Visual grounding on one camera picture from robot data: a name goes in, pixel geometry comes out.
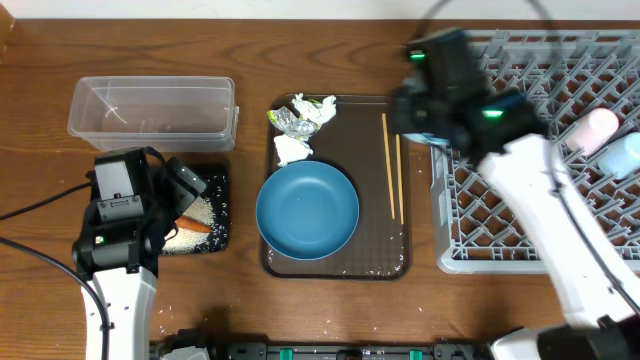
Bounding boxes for pale pink cup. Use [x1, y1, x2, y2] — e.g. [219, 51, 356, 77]
[565, 108, 619, 156]

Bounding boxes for crumpled white tissue lower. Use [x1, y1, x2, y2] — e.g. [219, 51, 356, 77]
[273, 135, 313, 167]

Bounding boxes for left black cable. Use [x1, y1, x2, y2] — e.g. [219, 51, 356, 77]
[0, 182, 111, 360]

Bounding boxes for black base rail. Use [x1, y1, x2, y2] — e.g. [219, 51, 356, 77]
[149, 328, 490, 360]

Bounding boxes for grey dishwasher rack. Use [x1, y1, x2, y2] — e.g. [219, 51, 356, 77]
[431, 30, 639, 274]

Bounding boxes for black cable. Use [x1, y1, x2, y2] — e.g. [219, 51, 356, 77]
[419, 0, 636, 311]
[0, 182, 111, 360]

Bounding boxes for right black cable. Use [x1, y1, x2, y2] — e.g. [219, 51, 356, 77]
[419, 0, 636, 311]

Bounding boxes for crumpled white tissue top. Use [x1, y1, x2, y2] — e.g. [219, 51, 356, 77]
[291, 93, 337, 125]

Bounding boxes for crumpled white tissue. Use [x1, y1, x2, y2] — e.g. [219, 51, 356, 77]
[273, 135, 313, 167]
[291, 93, 337, 125]

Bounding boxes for crumpled foil wrapper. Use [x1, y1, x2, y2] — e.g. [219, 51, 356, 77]
[267, 106, 319, 141]

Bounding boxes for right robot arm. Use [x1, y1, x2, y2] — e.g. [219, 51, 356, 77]
[391, 28, 639, 359]

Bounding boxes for black waste tray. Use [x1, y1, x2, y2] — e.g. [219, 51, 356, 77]
[89, 162, 232, 257]

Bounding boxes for wooden chopstick left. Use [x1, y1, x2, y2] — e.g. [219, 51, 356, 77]
[381, 112, 396, 220]

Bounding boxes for clear plastic bin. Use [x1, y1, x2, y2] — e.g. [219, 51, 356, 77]
[67, 76, 239, 153]

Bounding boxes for dark blue plate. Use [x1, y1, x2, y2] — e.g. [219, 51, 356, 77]
[256, 161, 360, 261]

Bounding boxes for white rice pile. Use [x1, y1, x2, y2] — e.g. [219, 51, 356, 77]
[163, 197, 230, 255]

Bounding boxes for light blue cup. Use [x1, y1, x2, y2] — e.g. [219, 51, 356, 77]
[597, 132, 639, 180]

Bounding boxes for dark brown serving tray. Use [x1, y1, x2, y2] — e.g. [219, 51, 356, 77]
[260, 95, 411, 281]

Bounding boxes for orange carrot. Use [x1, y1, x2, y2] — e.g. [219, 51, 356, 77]
[176, 216, 211, 233]

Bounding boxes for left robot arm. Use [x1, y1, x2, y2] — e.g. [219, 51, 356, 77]
[72, 147, 207, 359]

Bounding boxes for light blue bowl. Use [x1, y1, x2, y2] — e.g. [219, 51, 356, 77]
[404, 133, 449, 147]

